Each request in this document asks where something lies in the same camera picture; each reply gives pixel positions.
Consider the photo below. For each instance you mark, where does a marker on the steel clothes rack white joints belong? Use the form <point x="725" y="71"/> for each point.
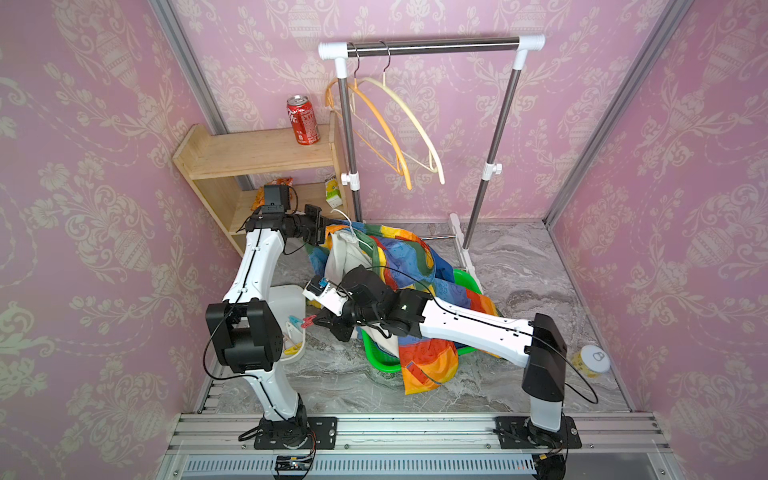
<point x="521" y="45"/>

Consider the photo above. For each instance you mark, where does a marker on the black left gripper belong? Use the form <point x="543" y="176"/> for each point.
<point x="319" y="225"/>

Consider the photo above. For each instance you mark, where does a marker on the yellow clothespin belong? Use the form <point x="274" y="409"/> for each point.
<point x="291" y="351"/>

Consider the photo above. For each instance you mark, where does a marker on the white wire clothes hanger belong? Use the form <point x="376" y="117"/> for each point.
<point x="349" y="234"/>

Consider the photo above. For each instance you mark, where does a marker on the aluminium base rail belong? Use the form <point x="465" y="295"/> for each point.
<point x="422" y="446"/>

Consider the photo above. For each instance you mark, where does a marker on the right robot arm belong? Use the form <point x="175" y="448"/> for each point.
<point x="362" y="299"/>

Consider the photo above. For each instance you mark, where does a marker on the red soda can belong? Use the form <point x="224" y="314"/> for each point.
<point x="303" y="120"/>

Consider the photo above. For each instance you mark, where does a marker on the green white drink carton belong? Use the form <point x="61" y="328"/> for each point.
<point x="333" y="194"/>

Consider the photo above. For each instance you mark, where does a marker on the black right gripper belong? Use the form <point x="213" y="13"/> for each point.
<point x="338" y="325"/>

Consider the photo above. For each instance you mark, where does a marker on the orange snack bag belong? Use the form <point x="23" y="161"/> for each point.
<point x="259" y="197"/>

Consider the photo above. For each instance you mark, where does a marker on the wooden two-tier shelf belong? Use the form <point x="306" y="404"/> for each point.
<point x="212" y="165"/>

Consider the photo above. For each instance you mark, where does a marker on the white plastic bin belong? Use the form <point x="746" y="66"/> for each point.
<point x="288" y="305"/>

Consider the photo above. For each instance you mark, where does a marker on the yellow white round container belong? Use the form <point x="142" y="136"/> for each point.
<point x="592" y="361"/>

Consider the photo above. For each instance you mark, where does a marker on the green plastic basket tray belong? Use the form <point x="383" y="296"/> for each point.
<point x="386" y="363"/>

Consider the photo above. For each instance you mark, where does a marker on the rainbow striped jacket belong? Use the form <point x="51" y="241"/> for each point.
<point x="402" y="260"/>

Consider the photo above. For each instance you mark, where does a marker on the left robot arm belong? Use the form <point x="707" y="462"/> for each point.
<point x="247" y="337"/>

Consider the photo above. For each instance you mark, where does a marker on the wooden clothes hanger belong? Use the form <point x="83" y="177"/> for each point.
<point x="414" y="126"/>
<point x="335" y="93"/>

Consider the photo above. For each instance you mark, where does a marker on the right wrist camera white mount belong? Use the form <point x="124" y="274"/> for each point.
<point x="334" y="301"/>

